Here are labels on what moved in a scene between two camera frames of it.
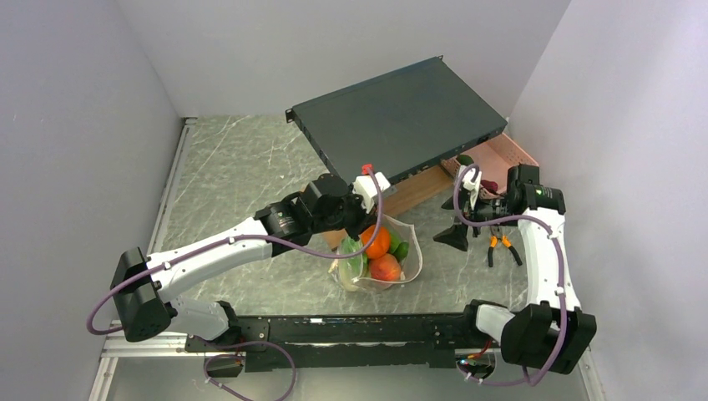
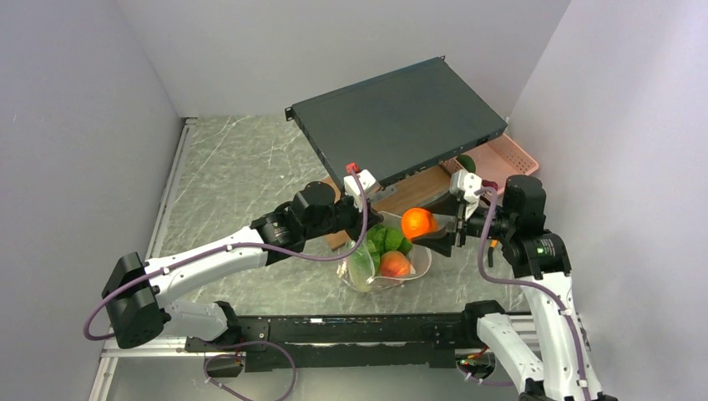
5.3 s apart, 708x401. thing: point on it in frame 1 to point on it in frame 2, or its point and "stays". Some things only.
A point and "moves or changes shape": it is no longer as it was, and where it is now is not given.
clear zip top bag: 396,257 stays
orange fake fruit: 381,241 to 417,221
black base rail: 391,340 stays
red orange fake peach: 386,268 moves or changes shape
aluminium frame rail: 173,344 stays
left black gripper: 364,220 stays
